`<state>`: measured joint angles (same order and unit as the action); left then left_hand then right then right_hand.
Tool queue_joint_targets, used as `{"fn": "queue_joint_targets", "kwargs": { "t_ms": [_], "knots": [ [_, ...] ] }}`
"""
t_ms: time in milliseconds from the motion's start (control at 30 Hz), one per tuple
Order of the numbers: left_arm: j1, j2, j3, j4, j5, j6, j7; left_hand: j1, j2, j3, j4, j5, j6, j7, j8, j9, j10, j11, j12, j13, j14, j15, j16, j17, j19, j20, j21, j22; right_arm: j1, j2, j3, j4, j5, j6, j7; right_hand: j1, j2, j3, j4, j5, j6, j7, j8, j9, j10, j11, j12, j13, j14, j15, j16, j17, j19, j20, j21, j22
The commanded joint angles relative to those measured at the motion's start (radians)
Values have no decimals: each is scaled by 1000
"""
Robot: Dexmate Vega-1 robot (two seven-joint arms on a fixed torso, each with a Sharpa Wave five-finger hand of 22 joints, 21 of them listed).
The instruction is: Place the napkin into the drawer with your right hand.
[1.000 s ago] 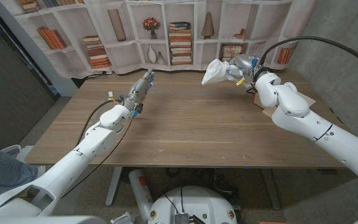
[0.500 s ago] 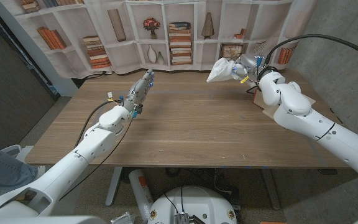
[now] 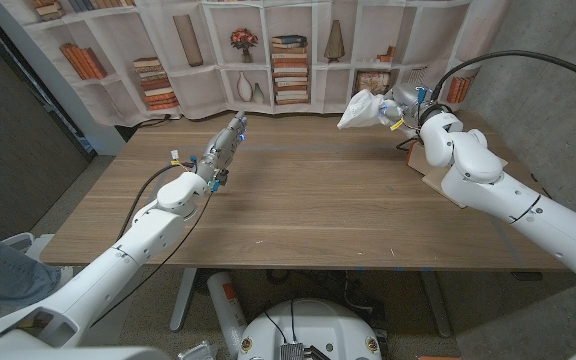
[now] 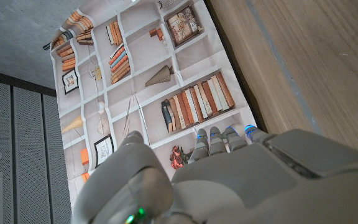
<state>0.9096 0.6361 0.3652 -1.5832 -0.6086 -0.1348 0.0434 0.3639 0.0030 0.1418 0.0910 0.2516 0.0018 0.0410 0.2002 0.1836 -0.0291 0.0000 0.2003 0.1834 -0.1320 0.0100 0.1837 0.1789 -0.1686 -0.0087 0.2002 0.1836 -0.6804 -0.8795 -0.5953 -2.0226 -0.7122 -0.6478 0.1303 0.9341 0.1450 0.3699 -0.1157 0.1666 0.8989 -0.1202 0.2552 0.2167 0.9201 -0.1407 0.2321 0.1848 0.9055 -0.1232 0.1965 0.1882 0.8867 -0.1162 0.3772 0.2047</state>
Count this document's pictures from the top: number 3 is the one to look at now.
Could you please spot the white cloth napkin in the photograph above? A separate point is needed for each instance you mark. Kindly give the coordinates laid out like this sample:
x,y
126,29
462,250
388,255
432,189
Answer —
x,y
363,110

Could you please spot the white cylinder with orange label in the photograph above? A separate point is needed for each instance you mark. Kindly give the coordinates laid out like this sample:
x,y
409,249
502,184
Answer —
x,y
225,310

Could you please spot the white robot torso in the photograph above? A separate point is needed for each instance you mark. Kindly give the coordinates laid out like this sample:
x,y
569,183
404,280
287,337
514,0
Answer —
x,y
68,354

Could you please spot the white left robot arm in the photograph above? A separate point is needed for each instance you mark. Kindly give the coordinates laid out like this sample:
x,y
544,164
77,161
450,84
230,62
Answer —
x,y
113,275

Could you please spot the white chair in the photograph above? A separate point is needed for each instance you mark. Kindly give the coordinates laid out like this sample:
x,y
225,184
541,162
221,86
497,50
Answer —
x,y
20,240

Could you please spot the wooden drawer with red front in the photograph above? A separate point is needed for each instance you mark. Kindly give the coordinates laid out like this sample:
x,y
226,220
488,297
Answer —
x,y
418,160

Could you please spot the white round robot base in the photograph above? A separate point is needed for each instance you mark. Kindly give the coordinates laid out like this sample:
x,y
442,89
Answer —
x,y
313,325

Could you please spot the printed bookshelf backdrop cloth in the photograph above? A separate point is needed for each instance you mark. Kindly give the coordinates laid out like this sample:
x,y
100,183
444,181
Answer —
x,y
193,95

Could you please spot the grey finned electronics module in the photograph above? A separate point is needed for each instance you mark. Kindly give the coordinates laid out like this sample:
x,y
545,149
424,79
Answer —
x,y
293,351

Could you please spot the person in blue jeans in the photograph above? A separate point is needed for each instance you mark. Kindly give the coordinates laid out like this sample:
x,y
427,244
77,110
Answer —
x,y
3,275

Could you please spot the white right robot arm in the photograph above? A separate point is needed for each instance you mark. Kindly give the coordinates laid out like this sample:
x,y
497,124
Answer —
x,y
493,190

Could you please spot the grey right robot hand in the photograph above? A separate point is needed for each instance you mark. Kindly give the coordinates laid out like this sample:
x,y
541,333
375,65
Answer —
x,y
408,102

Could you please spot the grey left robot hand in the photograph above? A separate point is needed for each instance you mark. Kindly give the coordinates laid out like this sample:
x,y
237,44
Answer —
x,y
220,147

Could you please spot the dark grey partition panel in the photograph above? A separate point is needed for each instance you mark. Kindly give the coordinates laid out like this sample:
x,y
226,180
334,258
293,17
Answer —
x,y
13,150

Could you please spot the white table leg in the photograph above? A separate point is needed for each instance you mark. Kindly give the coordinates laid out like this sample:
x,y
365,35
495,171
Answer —
x,y
435,305
183,300

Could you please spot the light wooden drawer box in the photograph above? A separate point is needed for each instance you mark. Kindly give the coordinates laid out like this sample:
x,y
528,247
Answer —
x,y
435,180

